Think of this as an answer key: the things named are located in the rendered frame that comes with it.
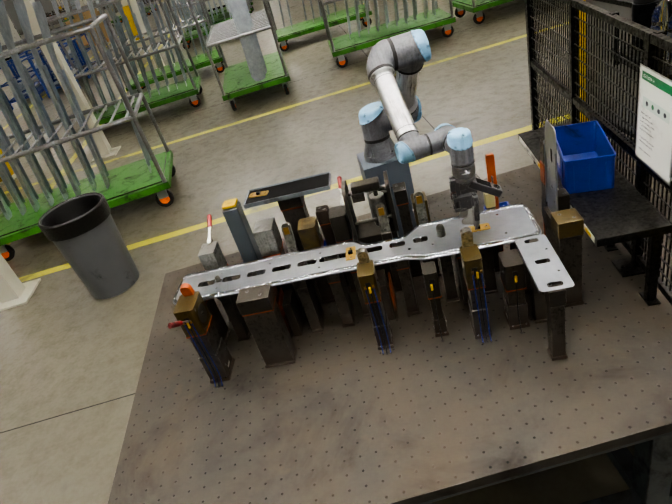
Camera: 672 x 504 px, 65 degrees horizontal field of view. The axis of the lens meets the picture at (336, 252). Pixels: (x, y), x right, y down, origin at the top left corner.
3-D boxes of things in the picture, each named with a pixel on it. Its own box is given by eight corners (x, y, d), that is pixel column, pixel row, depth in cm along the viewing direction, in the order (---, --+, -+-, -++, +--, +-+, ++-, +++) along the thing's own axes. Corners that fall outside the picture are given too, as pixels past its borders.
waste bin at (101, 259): (78, 311, 413) (26, 234, 374) (95, 275, 455) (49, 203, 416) (140, 293, 412) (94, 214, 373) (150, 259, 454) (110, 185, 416)
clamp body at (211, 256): (228, 322, 234) (196, 256, 214) (233, 305, 243) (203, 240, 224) (244, 319, 232) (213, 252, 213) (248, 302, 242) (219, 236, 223)
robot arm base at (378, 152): (362, 154, 246) (357, 134, 241) (393, 144, 246) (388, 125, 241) (368, 166, 233) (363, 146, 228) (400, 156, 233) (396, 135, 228)
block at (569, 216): (560, 308, 189) (558, 224, 170) (553, 294, 196) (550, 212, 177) (583, 304, 188) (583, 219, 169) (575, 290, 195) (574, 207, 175)
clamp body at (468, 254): (476, 346, 185) (464, 267, 167) (469, 323, 195) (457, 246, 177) (495, 342, 184) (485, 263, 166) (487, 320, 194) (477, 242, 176)
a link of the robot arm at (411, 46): (381, 113, 239) (384, 31, 186) (412, 103, 239) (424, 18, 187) (390, 136, 235) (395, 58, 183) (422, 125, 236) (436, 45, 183)
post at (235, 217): (255, 292, 247) (220, 212, 223) (257, 282, 253) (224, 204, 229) (270, 289, 245) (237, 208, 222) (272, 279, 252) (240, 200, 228)
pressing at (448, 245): (168, 311, 199) (167, 308, 198) (184, 276, 218) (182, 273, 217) (544, 236, 178) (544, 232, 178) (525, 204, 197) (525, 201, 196)
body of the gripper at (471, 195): (451, 203, 184) (447, 173, 178) (476, 198, 183) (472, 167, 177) (455, 214, 178) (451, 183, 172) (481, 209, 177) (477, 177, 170)
